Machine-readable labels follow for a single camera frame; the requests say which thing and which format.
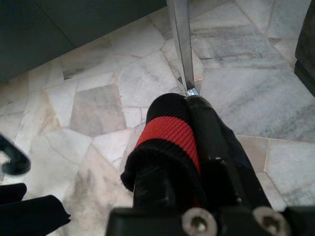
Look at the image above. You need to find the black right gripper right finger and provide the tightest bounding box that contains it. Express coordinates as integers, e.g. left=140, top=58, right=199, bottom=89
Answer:
left=187, top=95, right=274, bottom=212

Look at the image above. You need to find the red-banded right gripper left finger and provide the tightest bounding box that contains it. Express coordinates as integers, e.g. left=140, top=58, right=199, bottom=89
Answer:
left=120, top=92, right=202, bottom=214

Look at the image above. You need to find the plain black garment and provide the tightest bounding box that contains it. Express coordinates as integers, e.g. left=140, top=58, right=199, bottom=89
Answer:
left=0, top=183, right=71, bottom=236

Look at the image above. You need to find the brown fabric sofa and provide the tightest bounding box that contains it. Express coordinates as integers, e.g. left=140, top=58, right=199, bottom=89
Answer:
left=294, top=0, right=315, bottom=97

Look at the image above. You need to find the black TV console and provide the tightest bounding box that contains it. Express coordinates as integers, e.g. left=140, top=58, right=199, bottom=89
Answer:
left=0, top=0, right=168, bottom=82

